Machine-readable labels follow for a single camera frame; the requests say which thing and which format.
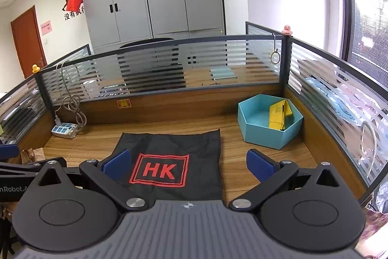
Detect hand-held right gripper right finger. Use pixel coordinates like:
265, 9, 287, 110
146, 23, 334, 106
228, 149, 344, 213

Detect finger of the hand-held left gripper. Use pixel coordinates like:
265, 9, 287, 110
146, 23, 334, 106
0, 144, 20, 160
0, 161, 41, 184

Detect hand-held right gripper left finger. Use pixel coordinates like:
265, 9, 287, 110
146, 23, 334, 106
36, 149, 154, 213

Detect black shopping bag red print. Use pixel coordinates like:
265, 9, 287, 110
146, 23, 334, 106
113, 129, 222, 202

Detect brown paper bag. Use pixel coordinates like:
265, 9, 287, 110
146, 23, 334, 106
19, 147, 46, 164

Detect yellow folded bag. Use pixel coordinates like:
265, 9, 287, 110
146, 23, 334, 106
268, 99, 293, 130

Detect pink checkered bag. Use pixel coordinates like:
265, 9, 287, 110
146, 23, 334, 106
359, 206, 388, 247

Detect teal hexagonal box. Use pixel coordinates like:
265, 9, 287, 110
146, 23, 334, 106
237, 93, 304, 150

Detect white power strip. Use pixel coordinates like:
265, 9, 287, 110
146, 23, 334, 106
50, 122, 76, 138

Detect light blue cloth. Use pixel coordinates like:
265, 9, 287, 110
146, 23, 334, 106
303, 77, 356, 127

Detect teal notebooks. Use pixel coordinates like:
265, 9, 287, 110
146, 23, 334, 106
210, 66, 237, 81

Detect black office chair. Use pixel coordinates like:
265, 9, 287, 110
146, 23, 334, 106
117, 37, 187, 93

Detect brown wooden door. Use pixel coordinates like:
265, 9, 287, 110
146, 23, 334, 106
10, 5, 48, 79

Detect window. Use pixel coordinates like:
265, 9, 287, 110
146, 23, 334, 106
335, 0, 388, 71

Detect grey coiled cable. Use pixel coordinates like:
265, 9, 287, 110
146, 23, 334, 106
55, 61, 87, 126

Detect white rope handle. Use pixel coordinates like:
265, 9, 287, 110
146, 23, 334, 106
360, 120, 379, 181

